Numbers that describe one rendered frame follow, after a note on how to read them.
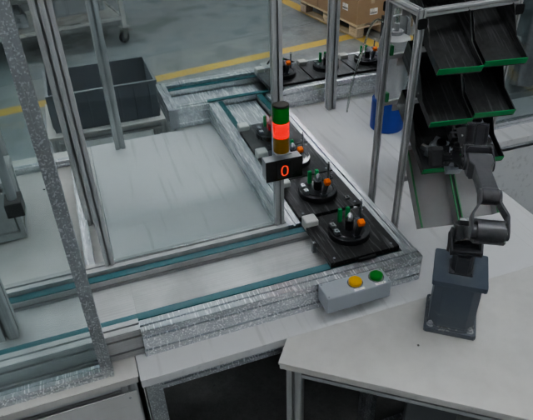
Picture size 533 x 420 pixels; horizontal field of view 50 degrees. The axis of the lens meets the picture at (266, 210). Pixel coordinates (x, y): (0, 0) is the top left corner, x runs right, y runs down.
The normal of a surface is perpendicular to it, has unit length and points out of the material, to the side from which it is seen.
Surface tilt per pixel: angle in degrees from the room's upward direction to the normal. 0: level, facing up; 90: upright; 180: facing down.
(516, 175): 90
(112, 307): 0
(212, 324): 90
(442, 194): 45
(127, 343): 90
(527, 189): 90
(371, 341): 0
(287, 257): 0
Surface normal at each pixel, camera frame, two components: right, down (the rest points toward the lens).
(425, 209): 0.10, -0.17
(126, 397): 0.33, 0.54
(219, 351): -0.03, -0.81
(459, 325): -0.29, 0.56
